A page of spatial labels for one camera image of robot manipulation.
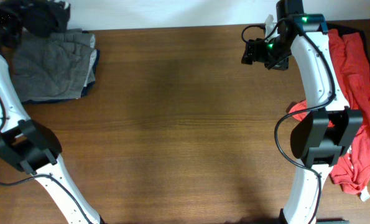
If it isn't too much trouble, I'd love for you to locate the dark green t-shirt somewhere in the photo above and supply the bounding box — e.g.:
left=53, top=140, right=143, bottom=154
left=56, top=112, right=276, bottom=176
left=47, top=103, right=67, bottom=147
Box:
left=0, top=0, right=71, bottom=50

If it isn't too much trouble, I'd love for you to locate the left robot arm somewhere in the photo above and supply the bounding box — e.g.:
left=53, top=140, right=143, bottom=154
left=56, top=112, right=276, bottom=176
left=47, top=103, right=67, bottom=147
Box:
left=0, top=54, right=104, bottom=223

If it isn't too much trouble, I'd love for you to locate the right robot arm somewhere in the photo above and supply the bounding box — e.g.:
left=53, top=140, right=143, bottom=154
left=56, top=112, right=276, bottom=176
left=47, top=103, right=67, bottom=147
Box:
left=241, top=0, right=363, bottom=224

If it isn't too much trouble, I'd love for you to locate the red t-shirt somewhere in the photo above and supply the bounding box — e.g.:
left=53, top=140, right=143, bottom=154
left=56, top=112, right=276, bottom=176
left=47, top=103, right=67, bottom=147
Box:
left=290, top=29, right=370, bottom=196

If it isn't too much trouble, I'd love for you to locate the folded grey-brown garment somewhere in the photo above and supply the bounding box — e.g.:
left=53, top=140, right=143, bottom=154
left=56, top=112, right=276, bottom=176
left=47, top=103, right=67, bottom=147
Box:
left=12, top=29, right=100, bottom=103

